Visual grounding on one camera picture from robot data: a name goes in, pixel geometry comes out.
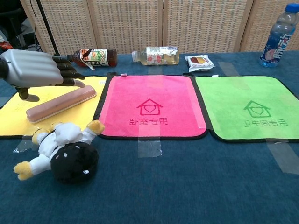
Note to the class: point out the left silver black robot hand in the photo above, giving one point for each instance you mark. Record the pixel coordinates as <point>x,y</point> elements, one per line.
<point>30,67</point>

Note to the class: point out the pink rectangular case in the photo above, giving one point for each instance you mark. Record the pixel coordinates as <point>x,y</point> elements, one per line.
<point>60,102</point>

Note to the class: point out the yellow microfibre cloth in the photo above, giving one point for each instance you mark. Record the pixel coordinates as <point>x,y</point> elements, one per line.
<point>88,109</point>

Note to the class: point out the pink microfibre cloth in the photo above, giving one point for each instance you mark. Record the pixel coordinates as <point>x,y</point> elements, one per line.
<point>121,93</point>

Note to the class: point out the green microfibre cloth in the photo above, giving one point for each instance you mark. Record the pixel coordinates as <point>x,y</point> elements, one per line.
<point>233,93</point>

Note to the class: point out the black tripod stand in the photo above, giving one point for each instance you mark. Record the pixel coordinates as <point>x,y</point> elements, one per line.
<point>46,25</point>

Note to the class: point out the woven folding screen panel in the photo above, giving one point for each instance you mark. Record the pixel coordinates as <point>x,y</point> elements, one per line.
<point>126,23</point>
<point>70,21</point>
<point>259,23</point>
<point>205,23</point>

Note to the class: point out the dark tea bottle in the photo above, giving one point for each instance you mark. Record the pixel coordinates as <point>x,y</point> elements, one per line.
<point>102,57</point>

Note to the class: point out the black white plush toy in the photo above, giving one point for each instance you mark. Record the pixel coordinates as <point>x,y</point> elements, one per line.
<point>70,154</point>

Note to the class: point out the pale yellow drink bottle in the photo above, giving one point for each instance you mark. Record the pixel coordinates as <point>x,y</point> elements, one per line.
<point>156,56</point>

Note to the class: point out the clear tape piece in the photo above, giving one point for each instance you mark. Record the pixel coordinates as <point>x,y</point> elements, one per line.
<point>149,147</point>
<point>285,156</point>
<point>229,68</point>

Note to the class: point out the white snack packet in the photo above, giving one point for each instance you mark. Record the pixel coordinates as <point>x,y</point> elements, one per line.
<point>201,62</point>

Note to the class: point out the blue felt table cover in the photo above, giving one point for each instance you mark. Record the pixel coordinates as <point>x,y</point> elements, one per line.
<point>187,186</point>

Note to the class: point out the blue sports drink bottle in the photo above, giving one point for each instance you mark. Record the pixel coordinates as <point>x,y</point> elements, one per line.
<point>276,46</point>

